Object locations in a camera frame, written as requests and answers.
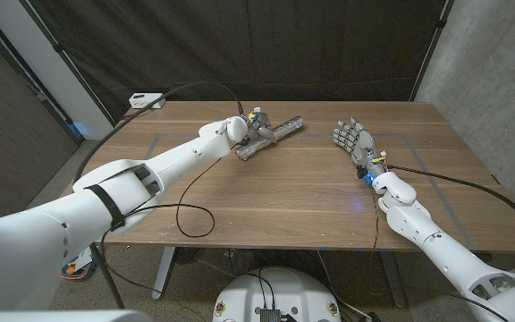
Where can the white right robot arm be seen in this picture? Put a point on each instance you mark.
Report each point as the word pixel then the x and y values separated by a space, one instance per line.
pixel 441 246

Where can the black backdrop cloth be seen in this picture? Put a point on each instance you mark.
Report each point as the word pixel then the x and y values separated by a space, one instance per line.
pixel 239 44

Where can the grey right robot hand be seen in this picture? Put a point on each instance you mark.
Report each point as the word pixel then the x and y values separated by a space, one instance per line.
pixel 362 143

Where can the black backdrop stand pole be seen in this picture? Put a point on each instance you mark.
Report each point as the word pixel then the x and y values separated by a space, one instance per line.
pixel 441 24
pixel 61 51

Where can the grey table leg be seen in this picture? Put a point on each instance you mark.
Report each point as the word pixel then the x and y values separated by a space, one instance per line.
pixel 394 282

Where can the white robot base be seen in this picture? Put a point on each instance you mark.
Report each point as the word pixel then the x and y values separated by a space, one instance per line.
pixel 280 290

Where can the dark brown door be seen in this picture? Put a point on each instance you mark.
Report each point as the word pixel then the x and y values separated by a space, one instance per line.
pixel 7 134

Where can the silver foil bag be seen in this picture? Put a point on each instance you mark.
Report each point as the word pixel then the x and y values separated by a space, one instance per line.
pixel 284 127

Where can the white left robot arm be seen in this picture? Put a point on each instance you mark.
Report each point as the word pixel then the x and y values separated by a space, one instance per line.
pixel 105 197

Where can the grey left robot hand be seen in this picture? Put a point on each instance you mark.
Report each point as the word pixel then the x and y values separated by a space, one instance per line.
pixel 259 125

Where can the grey tape outline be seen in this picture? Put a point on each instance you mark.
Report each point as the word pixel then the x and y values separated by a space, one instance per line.
pixel 436 188

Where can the black box on base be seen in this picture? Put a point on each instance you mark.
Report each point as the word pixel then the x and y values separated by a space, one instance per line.
pixel 269 315

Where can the white table leg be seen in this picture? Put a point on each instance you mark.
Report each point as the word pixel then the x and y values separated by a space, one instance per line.
pixel 164 273

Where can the colourful floor toy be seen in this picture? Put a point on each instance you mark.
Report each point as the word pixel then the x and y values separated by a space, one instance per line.
pixel 76 270

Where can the white power strip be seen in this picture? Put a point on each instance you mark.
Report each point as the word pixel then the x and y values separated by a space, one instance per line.
pixel 146 100

